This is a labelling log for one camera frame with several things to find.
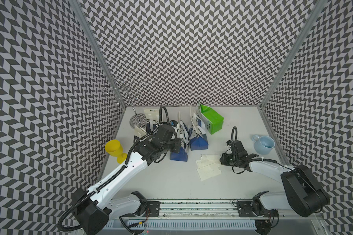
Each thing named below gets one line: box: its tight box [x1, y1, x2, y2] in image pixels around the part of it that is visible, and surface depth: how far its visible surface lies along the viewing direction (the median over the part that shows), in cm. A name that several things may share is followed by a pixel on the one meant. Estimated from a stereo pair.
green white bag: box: [198, 100, 224, 135], surface depth 101 cm
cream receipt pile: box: [196, 153, 222, 182], surface depth 89 cm
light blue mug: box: [252, 134, 276, 155], surface depth 93 cm
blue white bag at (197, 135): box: [188, 105, 209, 151], surface depth 88 cm
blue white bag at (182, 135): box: [170, 119, 190, 163], surface depth 89 cm
